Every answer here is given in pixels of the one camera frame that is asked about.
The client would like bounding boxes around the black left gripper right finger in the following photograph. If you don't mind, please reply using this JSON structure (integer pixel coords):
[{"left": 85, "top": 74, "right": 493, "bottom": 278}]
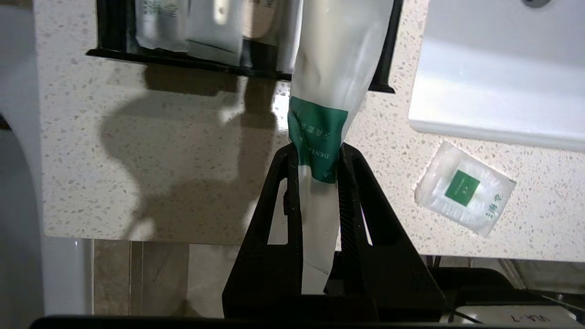
[{"left": 324, "top": 143, "right": 447, "bottom": 297}]

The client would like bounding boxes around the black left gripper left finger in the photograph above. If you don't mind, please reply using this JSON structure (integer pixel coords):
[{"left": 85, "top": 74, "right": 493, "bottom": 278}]
[{"left": 223, "top": 144, "right": 304, "bottom": 296}]

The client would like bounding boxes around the square clear packet green label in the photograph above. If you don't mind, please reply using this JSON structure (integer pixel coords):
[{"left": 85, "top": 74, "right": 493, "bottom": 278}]
[{"left": 414, "top": 140, "right": 517, "bottom": 238}]

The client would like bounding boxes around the long clear toothbrush packet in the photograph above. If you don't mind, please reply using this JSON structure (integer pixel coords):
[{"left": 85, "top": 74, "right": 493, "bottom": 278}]
[{"left": 287, "top": 0, "right": 394, "bottom": 295}]

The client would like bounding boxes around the black drawer of amenity box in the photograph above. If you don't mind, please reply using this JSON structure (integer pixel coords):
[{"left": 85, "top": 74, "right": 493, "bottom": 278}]
[{"left": 86, "top": 0, "right": 404, "bottom": 94}]

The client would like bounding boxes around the white robot chassis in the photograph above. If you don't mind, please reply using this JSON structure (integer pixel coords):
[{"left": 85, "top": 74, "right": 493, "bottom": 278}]
[{"left": 450, "top": 303, "right": 580, "bottom": 325}]

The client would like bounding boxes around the white ceramic sink basin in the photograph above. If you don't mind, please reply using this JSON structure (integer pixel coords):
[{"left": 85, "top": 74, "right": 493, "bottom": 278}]
[{"left": 408, "top": 0, "right": 585, "bottom": 151}]

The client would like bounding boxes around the long beige sachet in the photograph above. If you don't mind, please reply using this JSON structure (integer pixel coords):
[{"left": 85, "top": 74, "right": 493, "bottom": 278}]
[{"left": 187, "top": 0, "right": 280, "bottom": 67}]

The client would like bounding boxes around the long white sachet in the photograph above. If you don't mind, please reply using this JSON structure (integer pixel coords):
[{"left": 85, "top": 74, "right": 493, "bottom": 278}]
[{"left": 135, "top": 0, "right": 189, "bottom": 52}]

